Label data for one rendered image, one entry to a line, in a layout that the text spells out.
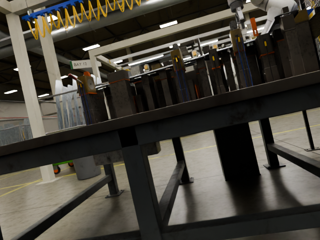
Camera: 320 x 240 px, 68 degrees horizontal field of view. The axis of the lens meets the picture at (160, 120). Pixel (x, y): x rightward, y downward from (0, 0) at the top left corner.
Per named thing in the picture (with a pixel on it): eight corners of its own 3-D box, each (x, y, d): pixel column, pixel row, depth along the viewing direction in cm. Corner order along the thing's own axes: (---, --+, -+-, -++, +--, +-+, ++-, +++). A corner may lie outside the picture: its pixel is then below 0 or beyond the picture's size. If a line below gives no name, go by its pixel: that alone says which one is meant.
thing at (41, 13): (26, 42, 446) (19, 11, 446) (29, 43, 453) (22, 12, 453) (153, 1, 404) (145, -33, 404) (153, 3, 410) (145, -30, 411)
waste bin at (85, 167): (68, 183, 384) (58, 139, 385) (83, 175, 434) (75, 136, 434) (96, 177, 376) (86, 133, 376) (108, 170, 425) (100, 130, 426)
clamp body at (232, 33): (243, 94, 124) (228, 29, 124) (242, 95, 135) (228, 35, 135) (256, 90, 122) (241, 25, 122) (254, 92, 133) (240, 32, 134)
